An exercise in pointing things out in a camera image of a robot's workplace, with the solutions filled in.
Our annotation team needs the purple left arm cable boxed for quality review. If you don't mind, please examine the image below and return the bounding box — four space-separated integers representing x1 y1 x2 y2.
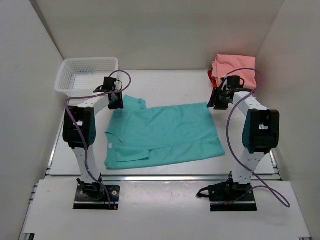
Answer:
65 70 133 210

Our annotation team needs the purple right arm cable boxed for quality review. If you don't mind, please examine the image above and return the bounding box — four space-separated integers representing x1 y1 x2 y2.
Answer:
209 67 292 208

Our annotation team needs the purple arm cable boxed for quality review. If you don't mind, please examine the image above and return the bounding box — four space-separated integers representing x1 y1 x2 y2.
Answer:
209 67 292 208
65 70 133 210

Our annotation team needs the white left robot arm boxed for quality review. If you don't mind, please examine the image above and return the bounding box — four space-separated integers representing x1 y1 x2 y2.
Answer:
62 76 124 201

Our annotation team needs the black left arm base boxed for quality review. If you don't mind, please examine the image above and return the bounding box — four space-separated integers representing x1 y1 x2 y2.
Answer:
73 178 121 211

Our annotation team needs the pink folded t shirt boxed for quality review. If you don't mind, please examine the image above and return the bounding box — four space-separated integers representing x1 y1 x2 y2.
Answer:
211 54 257 90

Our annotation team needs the teal t shirt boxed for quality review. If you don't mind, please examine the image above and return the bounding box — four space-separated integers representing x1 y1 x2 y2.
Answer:
104 95 225 170

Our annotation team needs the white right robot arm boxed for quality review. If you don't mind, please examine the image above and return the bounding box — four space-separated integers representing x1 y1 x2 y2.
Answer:
207 75 280 200

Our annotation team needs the white plastic basket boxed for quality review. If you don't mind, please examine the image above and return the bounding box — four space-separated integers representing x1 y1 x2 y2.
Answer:
55 57 119 97

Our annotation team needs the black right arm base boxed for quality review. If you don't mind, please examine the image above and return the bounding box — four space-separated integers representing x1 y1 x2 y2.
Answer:
196 176 258 212

